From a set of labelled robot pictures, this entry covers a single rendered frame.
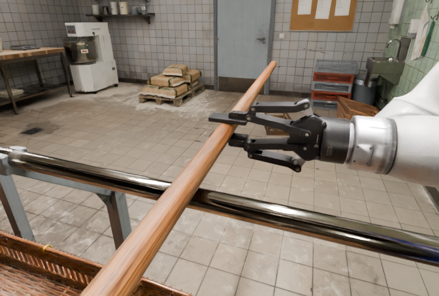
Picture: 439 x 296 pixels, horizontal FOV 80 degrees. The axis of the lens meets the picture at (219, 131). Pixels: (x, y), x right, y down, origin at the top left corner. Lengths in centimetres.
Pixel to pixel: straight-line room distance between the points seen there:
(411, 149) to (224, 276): 145
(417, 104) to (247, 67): 477
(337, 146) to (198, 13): 522
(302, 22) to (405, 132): 469
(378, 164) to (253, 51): 484
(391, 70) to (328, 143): 368
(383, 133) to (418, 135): 4
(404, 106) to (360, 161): 19
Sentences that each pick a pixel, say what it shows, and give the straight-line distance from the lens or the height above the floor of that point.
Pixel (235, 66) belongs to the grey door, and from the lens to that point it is 534.
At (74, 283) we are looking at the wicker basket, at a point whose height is 61.
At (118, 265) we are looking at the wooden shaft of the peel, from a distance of 24.
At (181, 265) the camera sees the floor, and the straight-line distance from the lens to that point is 181.
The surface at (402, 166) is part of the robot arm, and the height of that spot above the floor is 119.
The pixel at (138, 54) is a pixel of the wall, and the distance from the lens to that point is 632.
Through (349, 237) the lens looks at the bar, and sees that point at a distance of 34.
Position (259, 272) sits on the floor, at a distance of 178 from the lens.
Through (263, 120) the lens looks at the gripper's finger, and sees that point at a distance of 46.
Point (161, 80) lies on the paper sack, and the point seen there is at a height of 40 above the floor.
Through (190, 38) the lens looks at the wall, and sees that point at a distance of 564.
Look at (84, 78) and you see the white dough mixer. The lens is 576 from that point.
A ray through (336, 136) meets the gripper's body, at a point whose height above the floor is 122.
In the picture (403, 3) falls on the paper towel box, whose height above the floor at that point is 157.
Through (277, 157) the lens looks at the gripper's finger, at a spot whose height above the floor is 115.
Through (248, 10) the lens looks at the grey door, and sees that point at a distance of 522.
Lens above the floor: 138
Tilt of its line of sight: 23 degrees down
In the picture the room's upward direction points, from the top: straight up
